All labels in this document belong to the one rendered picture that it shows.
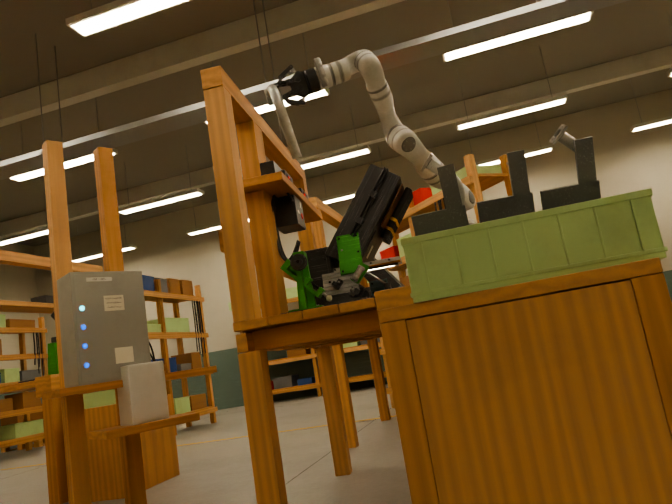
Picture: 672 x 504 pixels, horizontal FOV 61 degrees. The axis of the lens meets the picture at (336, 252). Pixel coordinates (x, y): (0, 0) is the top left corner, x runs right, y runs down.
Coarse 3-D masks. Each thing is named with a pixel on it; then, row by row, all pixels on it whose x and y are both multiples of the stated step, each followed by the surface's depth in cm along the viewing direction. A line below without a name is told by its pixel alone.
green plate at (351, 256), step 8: (336, 240) 286; (344, 240) 285; (352, 240) 284; (344, 248) 284; (352, 248) 283; (360, 248) 282; (344, 256) 282; (352, 256) 281; (360, 256) 280; (344, 264) 280; (352, 264) 279; (344, 272) 278; (352, 272) 278
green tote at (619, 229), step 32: (640, 192) 139; (480, 224) 146; (512, 224) 145; (544, 224) 143; (576, 224) 142; (608, 224) 140; (640, 224) 138; (416, 256) 149; (448, 256) 148; (480, 256) 146; (512, 256) 144; (544, 256) 142; (576, 256) 141; (608, 256) 139; (640, 256) 137; (416, 288) 148; (448, 288) 146; (480, 288) 145
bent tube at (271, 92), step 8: (272, 88) 171; (272, 96) 170; (280, 96) 170; (272, 104) 184; (280, 104) 169; (280, 112) 169; (280, 120) 170; (288, 120) 170; (288, 128) 169; (288, 136) 170; (288, 144) 170; (296, 144) 170; (296, 152) 170
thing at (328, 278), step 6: (324, 276) 282; (330, 276) 281; (336, 276) 280; (342, 276) 280; (348, 276) 279; (324, 282) 281; (330, 282) 280; (348, 282) 278; (354, 282) 277; (324, 288) 280; (330, 288) 279; (342, 288) 277; (348, 288) 277; (330, 294) 277; (336, 294) 277
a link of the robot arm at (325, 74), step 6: (318, 60) 176; (318, 66) 176; (324, 66) 180; (330, 66) 180; (318, 72) 176; (324, 72) 176; (330, 72) 180; (318, 78) 179; (324, 78) 176; (330, 78) 180; (324, 84) 176; (330, 84) 182
